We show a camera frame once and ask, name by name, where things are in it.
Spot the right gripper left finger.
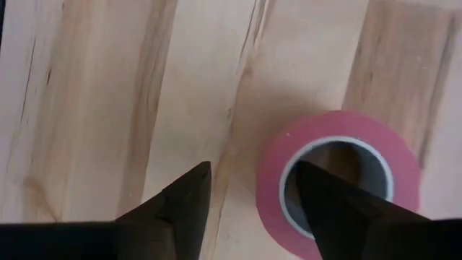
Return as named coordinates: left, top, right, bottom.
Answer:
left=115, top=161, right=212, bottom=260

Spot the pink tape roll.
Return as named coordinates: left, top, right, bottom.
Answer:
left=255, top=110, right=422, bottom=260

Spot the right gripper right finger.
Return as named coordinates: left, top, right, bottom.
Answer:
left=295, top=160, right=432, bottom=260

